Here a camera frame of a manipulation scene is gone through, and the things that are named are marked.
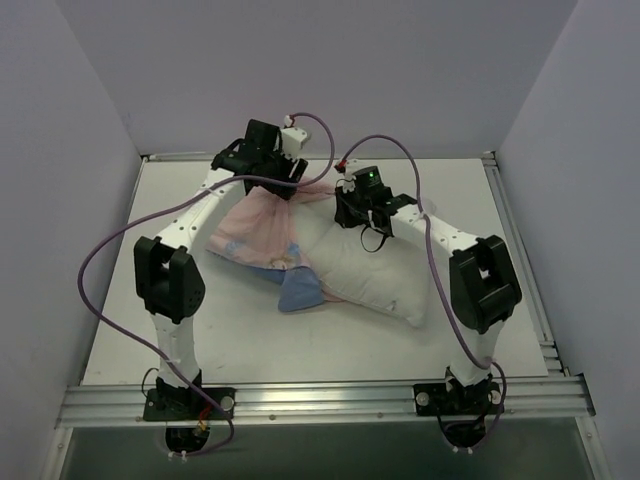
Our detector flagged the back aluminium rail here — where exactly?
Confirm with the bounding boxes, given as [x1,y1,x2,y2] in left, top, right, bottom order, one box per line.
[143,151,497,165]

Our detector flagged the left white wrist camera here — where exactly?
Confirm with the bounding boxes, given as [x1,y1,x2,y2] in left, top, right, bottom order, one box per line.
[280,127,311,157]

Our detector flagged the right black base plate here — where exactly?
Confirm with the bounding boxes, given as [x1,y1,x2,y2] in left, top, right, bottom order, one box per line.
[413,380,502,417]

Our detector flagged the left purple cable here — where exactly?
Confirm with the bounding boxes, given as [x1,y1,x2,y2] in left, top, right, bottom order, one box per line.
[78,111,335,455]

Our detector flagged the front aluminium rail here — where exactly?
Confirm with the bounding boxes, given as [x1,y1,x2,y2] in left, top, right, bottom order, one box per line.
[57,376,595,428]

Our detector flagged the blue pink printed pillowcase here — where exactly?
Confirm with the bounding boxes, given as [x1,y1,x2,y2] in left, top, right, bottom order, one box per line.
[207,182,339,313]

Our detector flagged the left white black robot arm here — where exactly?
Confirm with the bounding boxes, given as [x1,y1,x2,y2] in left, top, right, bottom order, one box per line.
[133,120,309,419]

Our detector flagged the right side aluminium rail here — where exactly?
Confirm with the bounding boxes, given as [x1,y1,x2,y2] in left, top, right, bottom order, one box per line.
[481,151,570,377]

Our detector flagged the aluminium rail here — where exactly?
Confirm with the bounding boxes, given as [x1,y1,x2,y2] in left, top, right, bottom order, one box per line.
[481,151,570,377]
[57,376,595,428]
[143,151,497,165]

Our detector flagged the white pillow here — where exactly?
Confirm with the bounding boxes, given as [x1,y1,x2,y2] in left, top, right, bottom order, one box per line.
[292,199,432,328]

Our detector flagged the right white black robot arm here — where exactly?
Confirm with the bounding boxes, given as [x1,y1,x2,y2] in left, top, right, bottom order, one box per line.
[335,186,522,413]

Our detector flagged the thin black wire loop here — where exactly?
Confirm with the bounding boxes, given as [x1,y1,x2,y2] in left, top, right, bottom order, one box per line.
[360,224,388,254]

